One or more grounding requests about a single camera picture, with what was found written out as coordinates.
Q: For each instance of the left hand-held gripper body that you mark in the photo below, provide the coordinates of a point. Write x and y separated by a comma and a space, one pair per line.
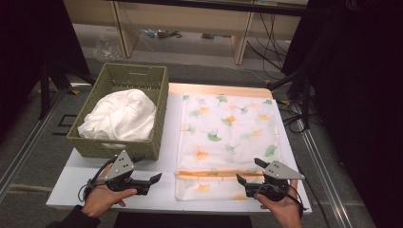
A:
122, 171

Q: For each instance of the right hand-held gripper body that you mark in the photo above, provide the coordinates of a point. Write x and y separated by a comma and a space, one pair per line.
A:
278, 177

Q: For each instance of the leaf print mesh laundry bag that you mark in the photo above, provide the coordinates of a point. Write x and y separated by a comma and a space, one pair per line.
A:
228, 133

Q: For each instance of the white cloth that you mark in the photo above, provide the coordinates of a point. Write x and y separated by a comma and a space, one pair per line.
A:
122, 115

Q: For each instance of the green woven plastic basket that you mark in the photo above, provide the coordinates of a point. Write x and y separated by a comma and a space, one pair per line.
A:
161, 104

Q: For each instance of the person's right hand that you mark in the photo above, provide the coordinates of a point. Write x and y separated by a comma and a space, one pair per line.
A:
283, 210

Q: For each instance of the person's left hand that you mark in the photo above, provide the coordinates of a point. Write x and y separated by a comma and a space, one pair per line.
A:
101, 198

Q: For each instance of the black metal stand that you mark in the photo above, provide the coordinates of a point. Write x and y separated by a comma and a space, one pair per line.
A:
302, 95

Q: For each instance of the black tripod stand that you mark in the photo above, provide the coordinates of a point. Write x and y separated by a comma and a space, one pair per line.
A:
47, 85

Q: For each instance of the clear plastic bag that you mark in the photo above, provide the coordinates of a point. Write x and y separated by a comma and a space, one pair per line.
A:
107, 47

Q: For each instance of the black curtain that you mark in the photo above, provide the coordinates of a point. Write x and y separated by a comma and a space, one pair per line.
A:
28, 47
361, 95

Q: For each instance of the clutter of small floor items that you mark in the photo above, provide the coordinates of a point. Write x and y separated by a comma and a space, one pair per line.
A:
163, 33

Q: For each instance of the beige wooden desk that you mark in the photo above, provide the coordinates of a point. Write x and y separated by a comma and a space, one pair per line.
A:
190, 22

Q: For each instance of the metal floor rail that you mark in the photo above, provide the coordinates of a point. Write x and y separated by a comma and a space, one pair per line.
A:
323, 171
28, 139

